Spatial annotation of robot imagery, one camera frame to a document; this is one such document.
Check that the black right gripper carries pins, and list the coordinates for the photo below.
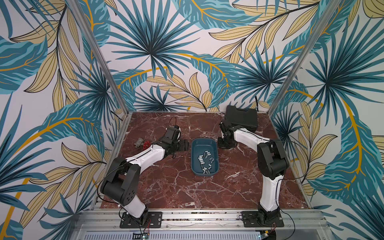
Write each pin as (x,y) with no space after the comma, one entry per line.
(226,141)

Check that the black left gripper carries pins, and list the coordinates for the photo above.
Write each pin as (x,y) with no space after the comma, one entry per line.
(184,145)

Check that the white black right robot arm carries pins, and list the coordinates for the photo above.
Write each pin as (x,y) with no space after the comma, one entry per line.
(272,163)

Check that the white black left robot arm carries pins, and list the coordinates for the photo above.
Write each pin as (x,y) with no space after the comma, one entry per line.
(122,180)

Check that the teal plastic storage box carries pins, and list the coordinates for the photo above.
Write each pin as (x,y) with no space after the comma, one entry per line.
(204,157)

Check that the black plastic tool case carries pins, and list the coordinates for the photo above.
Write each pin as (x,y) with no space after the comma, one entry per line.
(247,118)

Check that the grey valve with red handwheel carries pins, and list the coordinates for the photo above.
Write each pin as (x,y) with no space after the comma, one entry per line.
(143,144)

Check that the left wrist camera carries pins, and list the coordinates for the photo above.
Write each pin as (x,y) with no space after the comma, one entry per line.
(173,133)

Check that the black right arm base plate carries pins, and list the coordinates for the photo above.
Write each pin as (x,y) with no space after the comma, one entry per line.
(260,219)

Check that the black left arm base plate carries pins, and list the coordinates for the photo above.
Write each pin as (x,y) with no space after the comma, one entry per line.
(153,220)

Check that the aluminium front rail frame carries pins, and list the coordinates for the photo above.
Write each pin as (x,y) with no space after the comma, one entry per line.
(214,224)

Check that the aluminium right corner post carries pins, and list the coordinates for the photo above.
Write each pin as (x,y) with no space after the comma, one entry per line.
(323,21)

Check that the aluminium corner post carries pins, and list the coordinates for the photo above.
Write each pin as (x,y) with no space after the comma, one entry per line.
(82,21)
(323,21)

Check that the aluminium left corner post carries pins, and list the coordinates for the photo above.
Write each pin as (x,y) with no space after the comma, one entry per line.
(82,21)

